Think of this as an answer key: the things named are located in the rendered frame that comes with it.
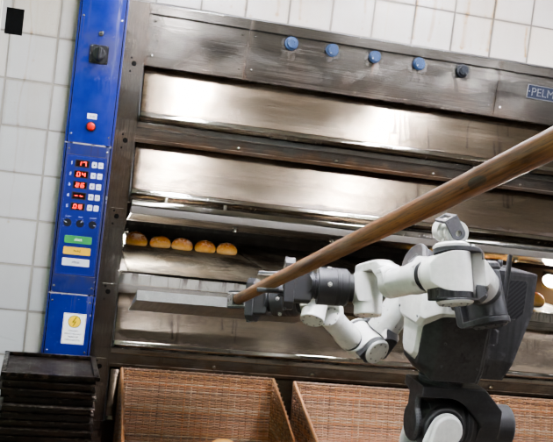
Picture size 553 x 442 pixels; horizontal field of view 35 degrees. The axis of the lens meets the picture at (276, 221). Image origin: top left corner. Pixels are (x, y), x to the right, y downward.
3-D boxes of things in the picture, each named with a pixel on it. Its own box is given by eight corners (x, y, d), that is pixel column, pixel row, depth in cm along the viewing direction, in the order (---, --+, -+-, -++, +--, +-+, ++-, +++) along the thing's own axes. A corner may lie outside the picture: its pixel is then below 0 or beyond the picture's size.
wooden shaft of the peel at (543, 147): (600, 145, 78) (600, 113, 79) (570, 141, 77) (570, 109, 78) (242, 304, 242) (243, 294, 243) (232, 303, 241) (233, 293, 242)
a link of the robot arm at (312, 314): (296, 295, 244) (334, 295, 240) (288, 328, 238) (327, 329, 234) (283, 273, 236) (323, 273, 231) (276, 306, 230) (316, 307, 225)
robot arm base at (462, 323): (452, 335, 211) (495, 330, 213) (471, 326, 199) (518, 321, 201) (441, 274, 215) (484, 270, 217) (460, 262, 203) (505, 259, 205)
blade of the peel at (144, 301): (323, 315, 256) (324, 306, 256) (136, 300, 244) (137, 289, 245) (293, 323, 290) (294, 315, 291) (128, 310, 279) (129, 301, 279)
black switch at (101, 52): (88, 62, 286) (91, 29, 286) (107, 65, 288) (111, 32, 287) (88, 60, 283) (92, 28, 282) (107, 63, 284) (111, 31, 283)
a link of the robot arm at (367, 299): (335, 310, 196) (385, 313, 197) (337, 263, 199) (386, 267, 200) (328, 317, 207) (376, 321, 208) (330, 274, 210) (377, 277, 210)
